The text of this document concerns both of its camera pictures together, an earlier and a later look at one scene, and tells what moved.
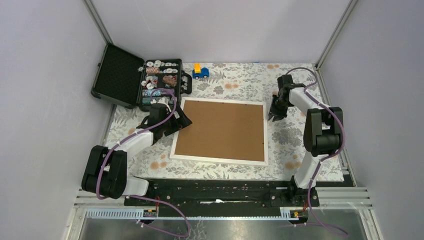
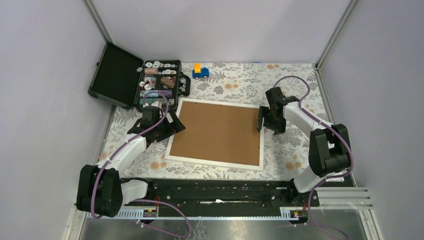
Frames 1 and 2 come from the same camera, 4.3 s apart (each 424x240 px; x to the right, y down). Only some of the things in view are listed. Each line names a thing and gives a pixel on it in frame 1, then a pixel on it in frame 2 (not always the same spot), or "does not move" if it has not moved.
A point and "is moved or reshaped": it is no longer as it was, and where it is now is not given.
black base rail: [258, 194] does not move
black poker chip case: [124, 78] does not move
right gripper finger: [274, 107] -> [263, 112]
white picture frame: [222, 131] is moved or reshaped
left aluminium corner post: [94, 14] does not move
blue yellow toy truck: [198, 72] does not move
